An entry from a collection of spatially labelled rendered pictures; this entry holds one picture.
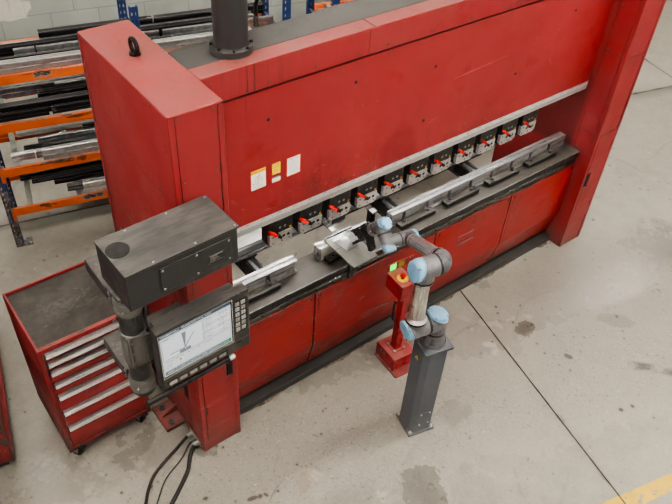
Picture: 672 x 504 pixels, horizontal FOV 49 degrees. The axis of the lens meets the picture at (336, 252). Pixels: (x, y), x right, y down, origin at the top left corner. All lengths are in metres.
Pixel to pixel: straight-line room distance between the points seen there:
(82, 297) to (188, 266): 1.30
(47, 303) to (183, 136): 1.48
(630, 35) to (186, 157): 3.20
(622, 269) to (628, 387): 1.19
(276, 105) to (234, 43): 0.37
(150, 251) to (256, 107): 0.93
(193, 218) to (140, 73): 0.66
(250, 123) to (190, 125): 0.51
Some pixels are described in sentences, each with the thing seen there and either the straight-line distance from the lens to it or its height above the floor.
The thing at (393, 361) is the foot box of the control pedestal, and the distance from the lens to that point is 4.85.
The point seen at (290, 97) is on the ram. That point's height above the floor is 2.06.
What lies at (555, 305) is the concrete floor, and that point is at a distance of 5.66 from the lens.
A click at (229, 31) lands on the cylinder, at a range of 3.26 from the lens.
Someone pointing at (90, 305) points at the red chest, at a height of 0.98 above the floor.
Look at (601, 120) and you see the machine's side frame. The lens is 5.51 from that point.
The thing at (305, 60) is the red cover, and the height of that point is 2.24.
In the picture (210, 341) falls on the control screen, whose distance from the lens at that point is 3.23.
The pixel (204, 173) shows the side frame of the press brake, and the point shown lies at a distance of 3.14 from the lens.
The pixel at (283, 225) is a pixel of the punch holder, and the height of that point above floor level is 1.29.
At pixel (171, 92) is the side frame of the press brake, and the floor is 2.30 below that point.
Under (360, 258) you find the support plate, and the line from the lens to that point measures 4.19.
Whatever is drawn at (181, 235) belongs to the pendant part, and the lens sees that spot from 2.89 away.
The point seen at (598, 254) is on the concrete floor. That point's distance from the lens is 6.22.
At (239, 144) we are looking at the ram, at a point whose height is 1.90.
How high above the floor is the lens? 3.83
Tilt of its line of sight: 42 degrees down
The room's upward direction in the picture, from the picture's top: 4 degrees clockwise
